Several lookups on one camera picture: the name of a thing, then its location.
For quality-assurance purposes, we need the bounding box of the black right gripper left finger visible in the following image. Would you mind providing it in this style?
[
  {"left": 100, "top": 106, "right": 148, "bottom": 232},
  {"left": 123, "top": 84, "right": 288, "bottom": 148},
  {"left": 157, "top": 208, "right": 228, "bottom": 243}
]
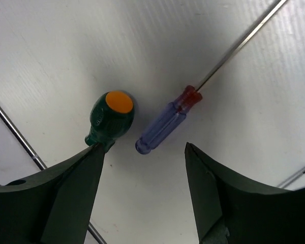
[{"left": 0, "top": 144, "right": 104, "bottom": 243}]

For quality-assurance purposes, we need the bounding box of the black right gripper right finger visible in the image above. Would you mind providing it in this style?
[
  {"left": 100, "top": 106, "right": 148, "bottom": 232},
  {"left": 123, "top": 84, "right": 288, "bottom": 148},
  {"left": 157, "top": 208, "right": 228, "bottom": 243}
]
[{"left": 185, "top": 143, "right": 305, "bottom": 243}]

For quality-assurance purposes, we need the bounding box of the stubby green screwdriver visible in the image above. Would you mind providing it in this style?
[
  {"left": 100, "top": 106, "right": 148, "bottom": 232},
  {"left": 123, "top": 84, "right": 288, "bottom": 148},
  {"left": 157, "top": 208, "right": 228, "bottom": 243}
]
[{"left": 84, "top": 90, "right": 135, "bottom": 152}]

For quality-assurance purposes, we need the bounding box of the blue clear handle screwdriver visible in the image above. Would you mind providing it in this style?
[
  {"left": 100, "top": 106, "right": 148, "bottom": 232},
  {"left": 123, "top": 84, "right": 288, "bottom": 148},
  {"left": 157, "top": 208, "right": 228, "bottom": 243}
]
[{"left": 135, "top": 1, "right": 286, "bottom": 155}]

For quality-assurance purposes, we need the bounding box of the black green precision screwdriver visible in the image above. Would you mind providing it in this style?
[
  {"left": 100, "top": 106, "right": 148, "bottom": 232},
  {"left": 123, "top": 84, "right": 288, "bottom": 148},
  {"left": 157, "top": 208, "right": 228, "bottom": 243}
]
[{"left": 277, "top": 166, "right": 305, "bottom": 189}]

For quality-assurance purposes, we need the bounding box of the aluminium table edge rail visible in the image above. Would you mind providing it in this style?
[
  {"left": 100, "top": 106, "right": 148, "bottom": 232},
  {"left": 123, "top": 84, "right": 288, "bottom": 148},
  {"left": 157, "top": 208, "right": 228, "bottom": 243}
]
[{"left": 0, "top": 106, "right": 107, "bottom": 244}]

